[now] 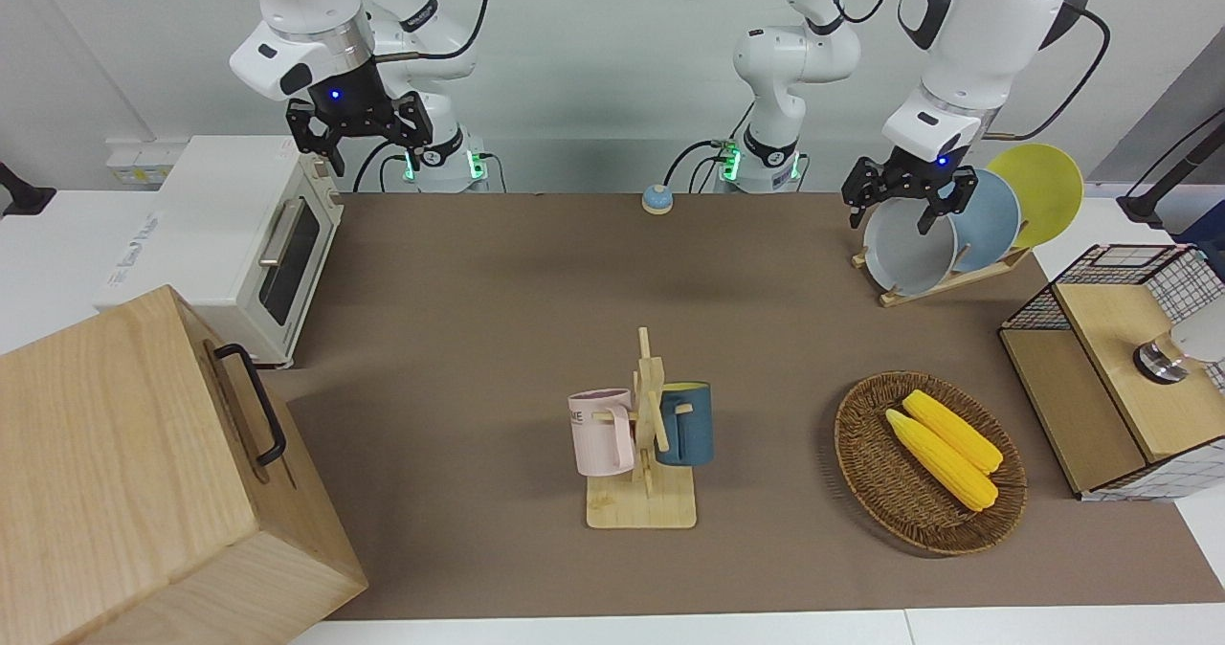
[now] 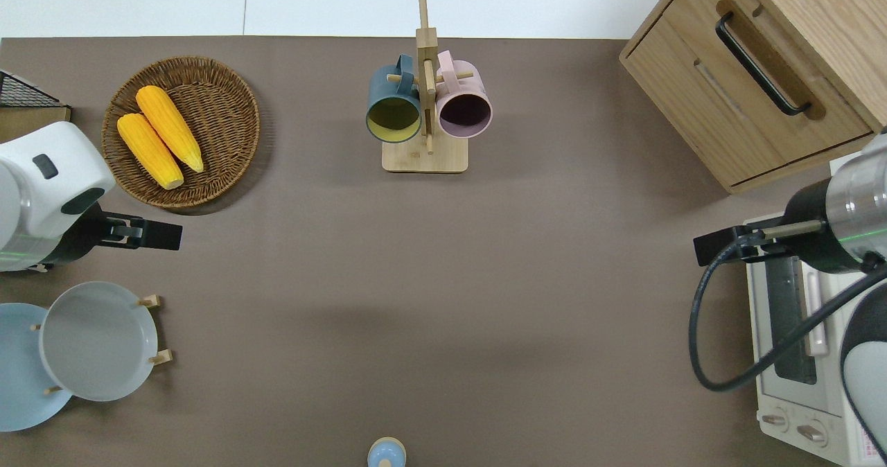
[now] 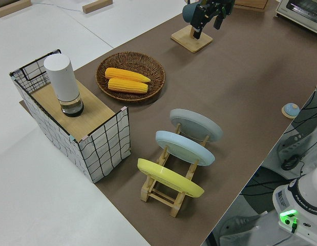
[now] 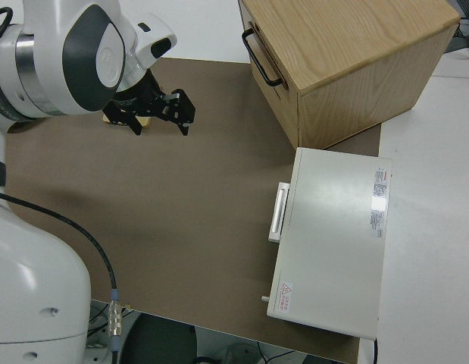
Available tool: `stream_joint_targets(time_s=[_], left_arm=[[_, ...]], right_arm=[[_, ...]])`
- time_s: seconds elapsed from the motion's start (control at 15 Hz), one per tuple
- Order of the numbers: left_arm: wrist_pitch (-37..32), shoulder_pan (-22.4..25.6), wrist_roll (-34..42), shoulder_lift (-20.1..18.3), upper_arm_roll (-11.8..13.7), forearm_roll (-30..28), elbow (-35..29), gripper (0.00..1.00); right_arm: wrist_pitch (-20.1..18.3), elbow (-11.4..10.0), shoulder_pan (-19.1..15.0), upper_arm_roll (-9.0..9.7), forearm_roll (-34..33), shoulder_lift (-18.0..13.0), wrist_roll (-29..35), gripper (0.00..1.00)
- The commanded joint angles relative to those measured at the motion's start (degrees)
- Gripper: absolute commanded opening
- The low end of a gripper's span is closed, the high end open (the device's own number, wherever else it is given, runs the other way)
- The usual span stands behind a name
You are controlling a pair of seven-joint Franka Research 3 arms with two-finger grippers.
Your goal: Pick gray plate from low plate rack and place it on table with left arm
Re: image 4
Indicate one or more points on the white countertop oven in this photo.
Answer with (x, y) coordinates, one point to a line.
(332, 242)

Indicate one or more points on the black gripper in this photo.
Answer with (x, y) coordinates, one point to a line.
(137, 95)

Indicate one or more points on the brown table mat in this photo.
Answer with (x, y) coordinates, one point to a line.
(162, 197)

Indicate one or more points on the black round base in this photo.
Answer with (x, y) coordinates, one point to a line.
(162, 341)

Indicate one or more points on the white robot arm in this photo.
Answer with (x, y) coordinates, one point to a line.
(48, 49)

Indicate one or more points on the light wooden drawer box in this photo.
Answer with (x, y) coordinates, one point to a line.
(351, 60)

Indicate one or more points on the small wooden block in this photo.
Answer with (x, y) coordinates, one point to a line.
(145, 122)

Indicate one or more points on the white printed label sticker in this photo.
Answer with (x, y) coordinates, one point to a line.
(379, 204)

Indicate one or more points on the red warning sticker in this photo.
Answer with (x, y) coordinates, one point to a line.
(285, 295)

